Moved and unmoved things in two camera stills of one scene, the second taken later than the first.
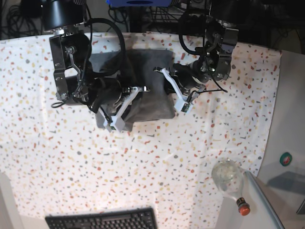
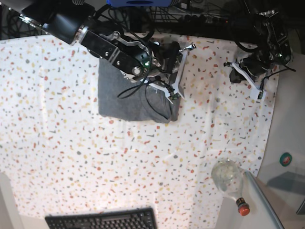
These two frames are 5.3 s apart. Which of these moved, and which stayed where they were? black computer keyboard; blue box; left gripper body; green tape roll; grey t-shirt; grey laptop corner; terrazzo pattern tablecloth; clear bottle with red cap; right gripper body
Moved: right gripper body; left gripper body; grey t-shirt
Stayed: black computer keyboard; clear bottle with red cap; green tape roll; grey laptop corner; blue box; terrazzo pattern tablecloth
